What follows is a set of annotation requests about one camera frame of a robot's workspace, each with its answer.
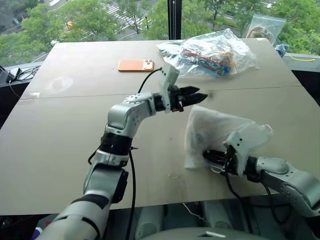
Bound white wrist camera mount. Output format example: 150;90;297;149
223;129;253;176
159;65;180;114

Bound clear zip bag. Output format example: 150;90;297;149
246;13;287;46

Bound translucent white drawstring bag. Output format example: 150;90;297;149
183;104;274;171

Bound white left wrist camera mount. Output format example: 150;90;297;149
159;65;180;114

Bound thin yellow cable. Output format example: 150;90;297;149
289;55;315;62

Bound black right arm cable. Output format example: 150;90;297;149
224;149;293;236

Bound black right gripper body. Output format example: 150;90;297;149
223;146;240;176

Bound blue crumpled cloth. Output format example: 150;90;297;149
274;43;291;59

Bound black tangled cables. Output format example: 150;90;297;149
17;66;41;81

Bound black window mullion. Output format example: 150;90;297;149
166;0;182;41

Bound orange smartphone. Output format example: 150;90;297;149
117;59;155;73

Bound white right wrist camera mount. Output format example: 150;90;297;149
223;129;253;176

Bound thin white sill cable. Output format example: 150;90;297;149
8;79;22;99

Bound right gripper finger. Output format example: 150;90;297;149
208;163;227;175
202;149;227;162

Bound grey curved robot torso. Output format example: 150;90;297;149
139;226;283;240

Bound black device on sill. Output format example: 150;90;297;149
0;65;16;84

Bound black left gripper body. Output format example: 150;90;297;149
169;84;187;113

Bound clear bag of colourful items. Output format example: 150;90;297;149
156;28;260;79

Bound thin white dangling cable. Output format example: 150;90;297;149
181;202;210;227

